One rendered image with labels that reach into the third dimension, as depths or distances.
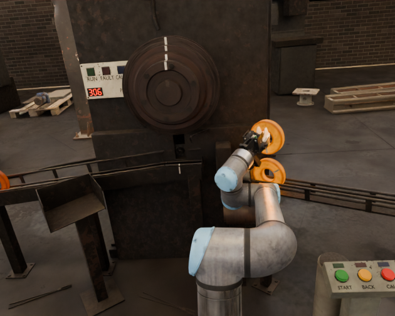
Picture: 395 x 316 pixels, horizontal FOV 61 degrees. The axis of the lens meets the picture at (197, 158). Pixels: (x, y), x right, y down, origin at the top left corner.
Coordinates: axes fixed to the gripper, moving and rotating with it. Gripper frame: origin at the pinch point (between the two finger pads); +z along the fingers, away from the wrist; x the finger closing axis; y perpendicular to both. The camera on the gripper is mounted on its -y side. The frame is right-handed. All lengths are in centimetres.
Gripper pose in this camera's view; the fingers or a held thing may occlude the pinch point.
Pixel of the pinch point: (266, 133)
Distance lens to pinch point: 152.4
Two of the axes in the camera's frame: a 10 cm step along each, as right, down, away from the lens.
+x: -7.9, -1.8, 5.9
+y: -2.5, -7.7, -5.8
